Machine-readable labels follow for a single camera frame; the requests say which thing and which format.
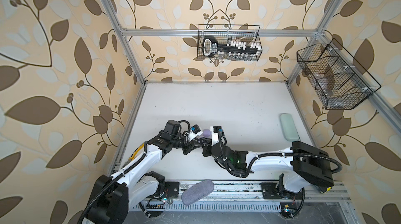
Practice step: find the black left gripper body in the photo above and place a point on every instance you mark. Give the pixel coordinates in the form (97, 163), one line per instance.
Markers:
(178, 141)

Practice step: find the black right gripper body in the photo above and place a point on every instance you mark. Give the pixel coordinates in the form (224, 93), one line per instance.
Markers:
(208, 151)

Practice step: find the purple round charging case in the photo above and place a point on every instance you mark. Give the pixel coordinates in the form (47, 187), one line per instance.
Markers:
(207, 133)

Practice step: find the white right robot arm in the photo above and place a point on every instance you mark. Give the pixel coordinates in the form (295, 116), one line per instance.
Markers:
(301, 164)

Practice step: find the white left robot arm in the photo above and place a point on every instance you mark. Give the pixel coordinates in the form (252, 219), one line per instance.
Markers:
(112, 197)

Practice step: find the grey felt glasses case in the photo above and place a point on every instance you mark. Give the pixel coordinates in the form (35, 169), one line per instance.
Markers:
(197, 192)

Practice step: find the yellow black pliers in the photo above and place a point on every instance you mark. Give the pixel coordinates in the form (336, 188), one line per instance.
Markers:
(138, 150)

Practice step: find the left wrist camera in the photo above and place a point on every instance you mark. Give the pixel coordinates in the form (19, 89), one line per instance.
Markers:
(194, 132)

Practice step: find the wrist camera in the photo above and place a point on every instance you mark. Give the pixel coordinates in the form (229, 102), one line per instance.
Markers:
(194, 132)
(216, 132)

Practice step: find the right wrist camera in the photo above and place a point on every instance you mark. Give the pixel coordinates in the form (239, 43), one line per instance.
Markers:
(216, 132)

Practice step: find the black socket holder rail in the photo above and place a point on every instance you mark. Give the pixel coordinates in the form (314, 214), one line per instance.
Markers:
(228, 48)

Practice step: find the black wire basket back wall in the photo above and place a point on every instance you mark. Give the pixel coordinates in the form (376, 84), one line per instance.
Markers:
(247, 33)

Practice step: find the black wire basket wall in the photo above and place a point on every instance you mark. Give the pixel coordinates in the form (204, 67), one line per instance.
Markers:
(340, 80)
(247, 33)

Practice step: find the black wire basket right wall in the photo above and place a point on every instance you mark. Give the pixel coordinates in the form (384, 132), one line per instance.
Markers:
(340, 80)

